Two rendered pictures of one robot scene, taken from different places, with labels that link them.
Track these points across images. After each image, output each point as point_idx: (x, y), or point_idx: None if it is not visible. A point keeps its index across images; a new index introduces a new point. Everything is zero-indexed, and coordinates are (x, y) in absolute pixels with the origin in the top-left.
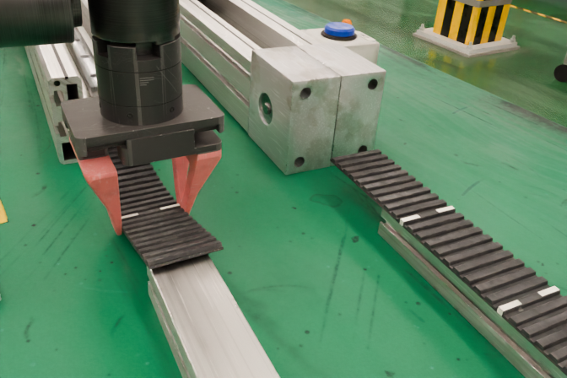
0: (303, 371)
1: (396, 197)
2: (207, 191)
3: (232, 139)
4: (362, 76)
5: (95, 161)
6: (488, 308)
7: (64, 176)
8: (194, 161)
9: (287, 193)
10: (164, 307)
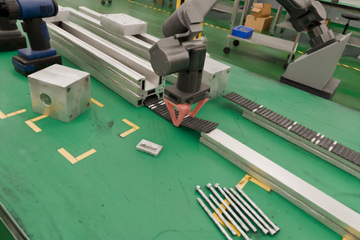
0: None
1: (247, 104)
2: None
3: None
4: (226, 69)
5: (180, 104)
6: (283, 129)
7: (141, 111)
8: (202, 101)
9: (210, 107)
10: (214, 141)
